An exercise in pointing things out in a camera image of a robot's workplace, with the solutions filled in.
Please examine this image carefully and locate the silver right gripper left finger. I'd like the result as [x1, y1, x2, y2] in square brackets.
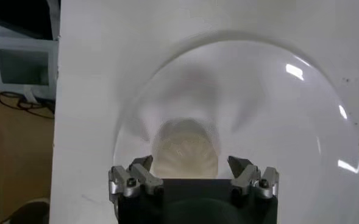
[107, 155, 165, 203]

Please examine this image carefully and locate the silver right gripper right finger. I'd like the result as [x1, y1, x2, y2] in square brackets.
[227, 155, 280, 200]

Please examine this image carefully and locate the white steamed baozi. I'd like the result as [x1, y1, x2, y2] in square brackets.
[151, 118, 220, 180]

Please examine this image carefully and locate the white round plate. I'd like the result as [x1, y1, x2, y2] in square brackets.
[112, 38, 359, 224]

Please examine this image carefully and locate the dark rounded floor object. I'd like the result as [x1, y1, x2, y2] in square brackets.
[1, 198, 51, 224]

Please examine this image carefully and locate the black hanging cable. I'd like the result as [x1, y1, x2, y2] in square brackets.
[0, 86, 56, 120]

